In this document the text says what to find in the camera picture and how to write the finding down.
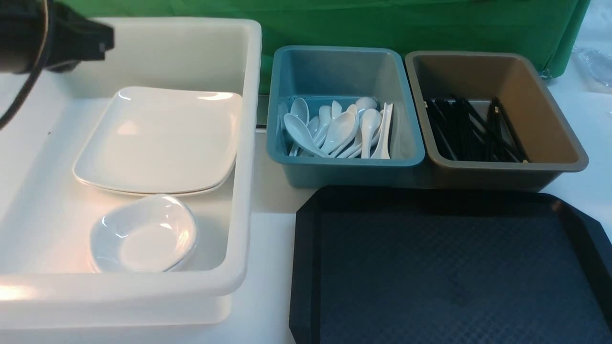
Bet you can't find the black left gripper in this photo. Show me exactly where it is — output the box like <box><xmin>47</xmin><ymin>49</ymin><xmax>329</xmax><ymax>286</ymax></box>
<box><xmin>0</xmin><ymin>0</ymin><xmax>115</xmax><ymax>74</ymax></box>

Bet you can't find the large white rice plate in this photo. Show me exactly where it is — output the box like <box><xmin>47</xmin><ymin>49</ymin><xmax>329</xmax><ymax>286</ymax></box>
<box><xmin>73</xmin><ymin>86</ymin><xmax>243</xmax><ymax>194</ymax></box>

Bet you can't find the white square bowl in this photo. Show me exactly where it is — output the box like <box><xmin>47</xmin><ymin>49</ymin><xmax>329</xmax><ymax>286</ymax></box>
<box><xmin>89</xmin><ymin>194</ymin><xmax>198</xmax><ymax>273</ymax></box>

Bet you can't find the white soup spoon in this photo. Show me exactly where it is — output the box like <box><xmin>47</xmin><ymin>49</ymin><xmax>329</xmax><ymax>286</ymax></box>
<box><xmin>289</xmin><ymin>97</ymin><xmax>310</xmax><ymax>126</ymax></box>
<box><xmin>320</xmin><ymin>111</ymin><xmax>359</xmax><ymax>156</ymax></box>
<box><xmin>360</xmin><ymin>108</ymin><xmax>381</xmax><ymax>159</ymax></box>
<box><xmin>284</xmin><ymin>113</ymin><xmax>330</xmax><ymax>158</ymax></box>

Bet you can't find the large white plastic tub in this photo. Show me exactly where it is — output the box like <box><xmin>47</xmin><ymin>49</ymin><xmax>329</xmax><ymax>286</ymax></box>
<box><xmin>1</xmin><ymin>17</ymin><xmax>262</xmax><ymax>332</ymax></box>

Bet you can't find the blue plastic spoon bin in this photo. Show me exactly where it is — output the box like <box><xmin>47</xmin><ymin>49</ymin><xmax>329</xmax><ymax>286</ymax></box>
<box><xmin>266</xmin><ymin>46</ymin><xmax>426</xmax><ymax>189</ymax></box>

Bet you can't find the black serving tray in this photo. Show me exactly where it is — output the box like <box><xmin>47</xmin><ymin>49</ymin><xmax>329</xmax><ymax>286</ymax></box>
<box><xmin>288</xmin><ymin>186</ymin><xmax>612</xmax><ymax>344</ymax></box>

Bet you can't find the pile of black chopsticks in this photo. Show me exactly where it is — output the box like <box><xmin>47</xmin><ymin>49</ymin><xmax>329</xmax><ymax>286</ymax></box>
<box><xmin>424</xmin><ymin>96</ymin><xmax>531</xmax><ymax>163</ymax></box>

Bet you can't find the brown plastic chopstick bin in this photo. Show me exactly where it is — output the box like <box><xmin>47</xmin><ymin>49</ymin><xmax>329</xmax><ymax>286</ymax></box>
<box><xmin>404</xmin><ymin>52</ymin><xmax>588</xmax><ymax>192</ymax></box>

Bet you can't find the green cloth backdrop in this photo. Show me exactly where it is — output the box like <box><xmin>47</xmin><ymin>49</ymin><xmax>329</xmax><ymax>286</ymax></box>
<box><xmin>67</xmin><ymin>0</ymin><xmax>590</xmax><ymax>94</ymax></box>

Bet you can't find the clear plastic bag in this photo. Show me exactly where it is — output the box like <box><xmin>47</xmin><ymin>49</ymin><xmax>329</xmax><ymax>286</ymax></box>
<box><xmin>572</xmin><ymin>46</ymin><xmax>612</xmax><ymax>94</ymax></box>

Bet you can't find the white soup spoon upright handle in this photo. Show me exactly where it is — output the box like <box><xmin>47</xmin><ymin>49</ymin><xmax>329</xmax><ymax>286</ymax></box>
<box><xmin>370</xmin><ymin>103</ymin><xmax>393</xmax><ymax>159</ymax></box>

